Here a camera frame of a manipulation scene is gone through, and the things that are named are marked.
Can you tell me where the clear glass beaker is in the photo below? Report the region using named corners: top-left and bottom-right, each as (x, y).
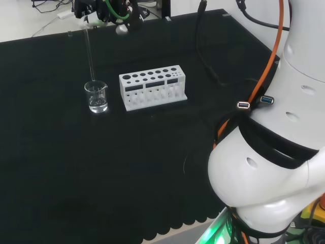
top-left (84, 80), bottom-right (109, 114)

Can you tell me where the thick black cable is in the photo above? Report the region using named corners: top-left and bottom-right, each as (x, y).
top-left (194, 0), bottom-right (231, 87)

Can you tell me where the blue USB plug black shell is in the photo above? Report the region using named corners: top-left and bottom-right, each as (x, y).
top-left (259, 95), bottom-right (276, 105)

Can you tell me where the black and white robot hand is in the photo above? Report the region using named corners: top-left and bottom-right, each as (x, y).
top-left (73, 0), bottom-right (146, 35)

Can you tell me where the white test tube rack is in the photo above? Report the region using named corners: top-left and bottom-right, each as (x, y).
top-left (118, 65), bottom-right (188, 112)

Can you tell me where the orange cable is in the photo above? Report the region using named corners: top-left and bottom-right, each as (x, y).
top-left (215, 0), bottom-right (285, 143)

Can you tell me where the black floor cable bundle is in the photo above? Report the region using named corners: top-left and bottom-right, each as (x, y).
top-left (30, 0), bottom-right (76, 14)

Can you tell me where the yellow stop button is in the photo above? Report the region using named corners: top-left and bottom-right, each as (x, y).
top-left (301, 193), bottom-right (325, 229)

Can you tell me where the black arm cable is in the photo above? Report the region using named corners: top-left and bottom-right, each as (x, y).
top-left (235, 0), bottom-right (290, 32)

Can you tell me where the white power strip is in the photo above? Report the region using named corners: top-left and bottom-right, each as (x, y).
top-left (57, 10), bottom-right (76, 19)

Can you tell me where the black bench cloth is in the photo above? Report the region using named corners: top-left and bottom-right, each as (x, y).
top-left (0, 9), bottom-right (281, 244)

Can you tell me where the black upright pole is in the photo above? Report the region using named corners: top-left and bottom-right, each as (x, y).
top-left (159, 0), bottom-right (171, 18)

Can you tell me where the clear glass rod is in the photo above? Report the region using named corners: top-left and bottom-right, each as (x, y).
top-left (83, 28), bottom-right (96, 82)

